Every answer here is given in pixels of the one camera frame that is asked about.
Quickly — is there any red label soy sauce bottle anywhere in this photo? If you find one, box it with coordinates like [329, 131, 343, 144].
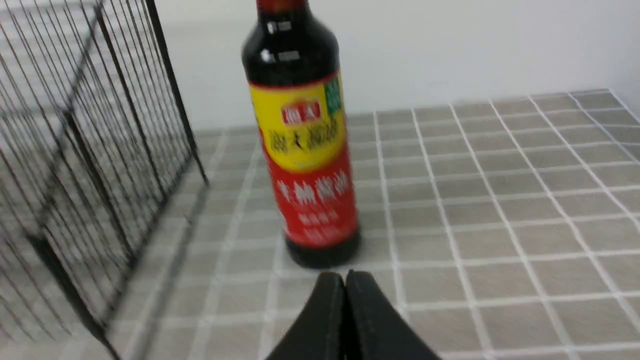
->
[241, 0, 361, 270]

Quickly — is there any black wire mesh rack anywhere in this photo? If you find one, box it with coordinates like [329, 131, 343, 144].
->
[0, 0, 204, 360]

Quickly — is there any grey checkered tablecloth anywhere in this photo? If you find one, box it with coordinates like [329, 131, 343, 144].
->
[1, 89, 639, 360]

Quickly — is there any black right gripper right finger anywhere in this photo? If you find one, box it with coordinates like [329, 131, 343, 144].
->
[345, 269, 441, 360]

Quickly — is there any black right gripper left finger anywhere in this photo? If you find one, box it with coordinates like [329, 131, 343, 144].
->
[267, 272, 346, 360]

